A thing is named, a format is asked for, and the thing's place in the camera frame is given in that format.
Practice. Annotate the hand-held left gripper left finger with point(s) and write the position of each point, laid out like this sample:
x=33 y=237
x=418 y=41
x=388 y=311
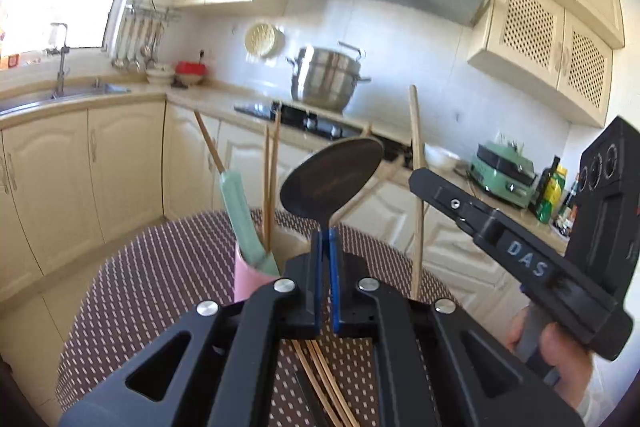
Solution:
x=315 y=277

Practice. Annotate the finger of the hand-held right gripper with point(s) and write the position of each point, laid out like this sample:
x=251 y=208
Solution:
x=445 y=197

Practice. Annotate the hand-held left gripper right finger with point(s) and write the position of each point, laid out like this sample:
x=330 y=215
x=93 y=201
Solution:
x=334 y=287

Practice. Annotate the pink cup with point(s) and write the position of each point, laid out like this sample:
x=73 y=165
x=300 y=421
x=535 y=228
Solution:
x=247 y=277

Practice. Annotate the pile of wooden chopsticks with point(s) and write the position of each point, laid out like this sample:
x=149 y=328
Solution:
x=320 y=382

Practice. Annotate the person's right forearm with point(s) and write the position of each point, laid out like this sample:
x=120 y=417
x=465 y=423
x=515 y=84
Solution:
x=597 y=399

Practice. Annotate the person's right hand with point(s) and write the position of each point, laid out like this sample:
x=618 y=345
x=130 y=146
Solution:
x=572 y=362

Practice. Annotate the white bowl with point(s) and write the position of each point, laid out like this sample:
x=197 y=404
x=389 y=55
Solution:
x=442 y=157

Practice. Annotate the dark sauce bottle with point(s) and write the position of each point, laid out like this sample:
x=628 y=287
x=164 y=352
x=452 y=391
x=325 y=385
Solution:
x=572 y=202

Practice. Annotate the green electric cooker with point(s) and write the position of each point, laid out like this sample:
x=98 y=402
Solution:
x=500 y=174

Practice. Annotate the yellow green bottle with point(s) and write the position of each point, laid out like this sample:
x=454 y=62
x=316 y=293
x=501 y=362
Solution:
x=554 y=197

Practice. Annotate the dark green oil bottle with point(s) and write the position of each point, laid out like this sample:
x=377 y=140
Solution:
x=547 y=179

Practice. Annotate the black fork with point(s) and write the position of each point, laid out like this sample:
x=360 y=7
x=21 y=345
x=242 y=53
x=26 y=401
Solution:
x=307 y=392

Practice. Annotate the black cooktop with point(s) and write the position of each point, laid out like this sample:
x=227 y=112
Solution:
x=310 y=122

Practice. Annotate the round table with dotted cloth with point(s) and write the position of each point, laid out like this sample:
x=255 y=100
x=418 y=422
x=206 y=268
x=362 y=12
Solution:
x=150 y=267

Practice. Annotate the steel steamer pot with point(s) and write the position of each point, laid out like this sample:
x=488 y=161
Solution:
x=325 y=77

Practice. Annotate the large lattice door cabinet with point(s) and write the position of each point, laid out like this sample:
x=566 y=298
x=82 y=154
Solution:
x=545 y=47

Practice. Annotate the cream lower cabinets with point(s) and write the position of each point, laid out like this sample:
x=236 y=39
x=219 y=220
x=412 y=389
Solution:
x=125 y=167

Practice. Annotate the cream strainer basket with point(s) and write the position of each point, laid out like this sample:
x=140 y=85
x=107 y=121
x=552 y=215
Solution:
x=264 y=39

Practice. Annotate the red lidded container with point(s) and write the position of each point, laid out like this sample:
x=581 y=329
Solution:
x=191 y=68

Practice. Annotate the stack of white bowls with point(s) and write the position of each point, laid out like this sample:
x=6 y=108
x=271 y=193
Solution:
x=159 y=74

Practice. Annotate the hanging steel ladle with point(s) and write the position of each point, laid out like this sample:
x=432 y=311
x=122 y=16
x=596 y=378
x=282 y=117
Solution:
x=120 y=57
x=149 y=52
x=134 y=59

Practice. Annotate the steel sink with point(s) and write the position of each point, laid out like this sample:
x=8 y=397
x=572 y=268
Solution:
x=60 y=97

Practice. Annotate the steel faucet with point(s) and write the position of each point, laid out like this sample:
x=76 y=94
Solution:
x=62 y=62

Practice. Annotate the wall utensil rack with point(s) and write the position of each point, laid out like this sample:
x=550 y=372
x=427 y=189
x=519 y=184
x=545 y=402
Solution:
x=150 y=9

